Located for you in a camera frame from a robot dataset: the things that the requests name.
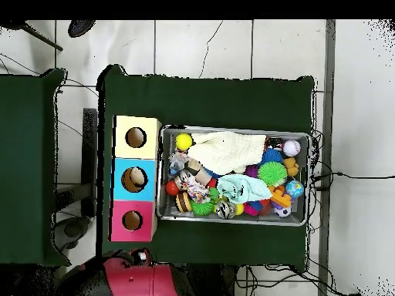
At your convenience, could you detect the orange teddy bear toy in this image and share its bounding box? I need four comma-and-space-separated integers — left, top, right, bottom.
282, 156, 300, 177

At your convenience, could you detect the shallow clear mesh bin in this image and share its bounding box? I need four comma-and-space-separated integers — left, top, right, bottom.
155, 124, 312, 227

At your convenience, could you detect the wooden three-hole sorting box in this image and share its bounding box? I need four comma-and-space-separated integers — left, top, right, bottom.
109, 115, 163, 243

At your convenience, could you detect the yellow ball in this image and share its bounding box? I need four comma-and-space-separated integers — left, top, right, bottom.
174, 133, 194, 152

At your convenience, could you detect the cream muslin cloth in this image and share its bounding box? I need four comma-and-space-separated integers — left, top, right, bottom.
187, 130, 268, 176

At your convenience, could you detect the red-orange ball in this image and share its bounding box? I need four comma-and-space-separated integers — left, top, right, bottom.
165, 180, 181, 197

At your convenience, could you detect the brown striped burger toy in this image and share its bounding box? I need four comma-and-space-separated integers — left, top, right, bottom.
174, 190, 193, 214

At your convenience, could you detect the mint green cloth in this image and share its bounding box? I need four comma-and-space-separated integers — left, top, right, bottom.
216, 173, 274, 204

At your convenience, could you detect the dark green tablecloth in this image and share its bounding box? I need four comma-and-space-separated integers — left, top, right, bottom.
0, 68, 72, 267
96, 63, 316, 272

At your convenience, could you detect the blue spiky ball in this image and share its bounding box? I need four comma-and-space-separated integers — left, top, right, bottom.
260, 147, 284, 166

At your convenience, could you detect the large green spiky ball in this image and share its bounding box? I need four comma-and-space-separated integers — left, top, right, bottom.
257, 160, 289, 187

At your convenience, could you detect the white baseball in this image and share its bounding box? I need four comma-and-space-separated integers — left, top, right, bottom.
282, 139, 302, 157

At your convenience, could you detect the blue globe ball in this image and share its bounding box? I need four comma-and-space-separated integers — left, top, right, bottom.
285, 180, 306, 199

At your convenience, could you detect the person's foot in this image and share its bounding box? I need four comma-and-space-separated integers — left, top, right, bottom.
67, 19, 96, 39

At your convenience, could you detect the black tripod leg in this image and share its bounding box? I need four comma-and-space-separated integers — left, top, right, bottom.
0, 19, 64, 52

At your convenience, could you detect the black power cable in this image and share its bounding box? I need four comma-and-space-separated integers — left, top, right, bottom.
311, 171, 395, 181

